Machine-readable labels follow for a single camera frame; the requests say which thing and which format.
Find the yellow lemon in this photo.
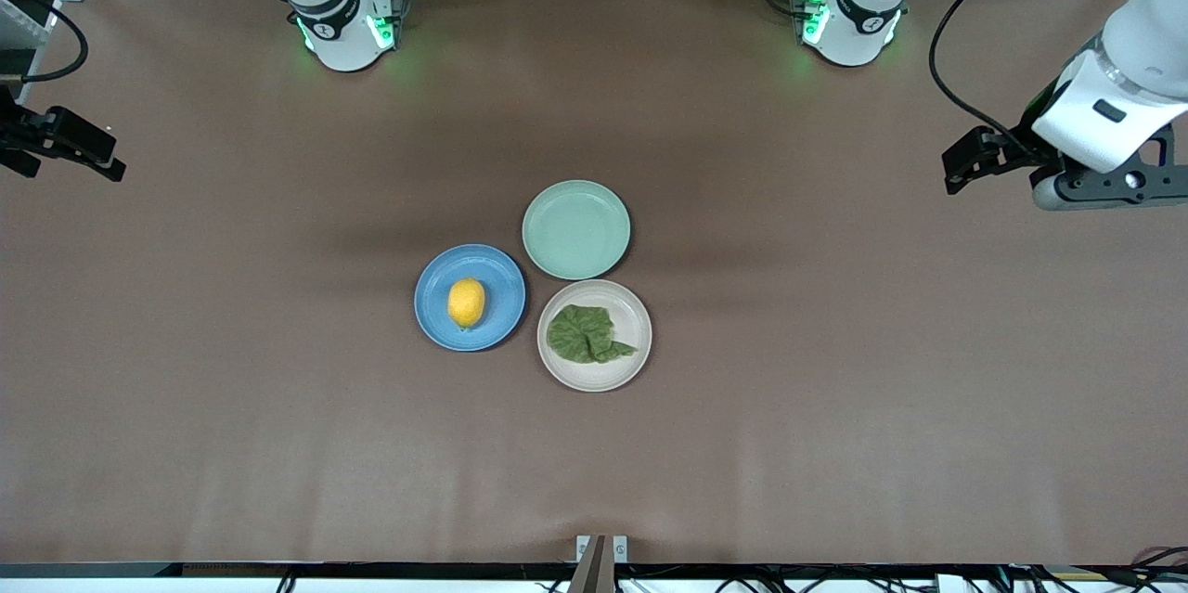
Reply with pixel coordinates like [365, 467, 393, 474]
[447, 277, 486, 329]

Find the green lettuce leaf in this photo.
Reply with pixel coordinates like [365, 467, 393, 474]
[546, 304, 639, 365]

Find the blue plate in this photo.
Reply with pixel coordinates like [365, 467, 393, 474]
[414, 244, 527, 353]

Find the green plate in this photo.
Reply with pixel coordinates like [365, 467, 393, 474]
[522, 180, 632, 281]

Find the beige plate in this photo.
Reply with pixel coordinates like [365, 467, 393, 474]
[537, 279, 652, 393]

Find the black cable bundle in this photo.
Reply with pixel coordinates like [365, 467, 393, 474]
[1007, 545, 1188, 593]

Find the white metal table bracket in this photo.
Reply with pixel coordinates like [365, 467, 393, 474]
[575, 535, 629, 564]

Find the brown camera pole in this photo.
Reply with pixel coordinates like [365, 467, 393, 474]
[568, 535, 616, 593]

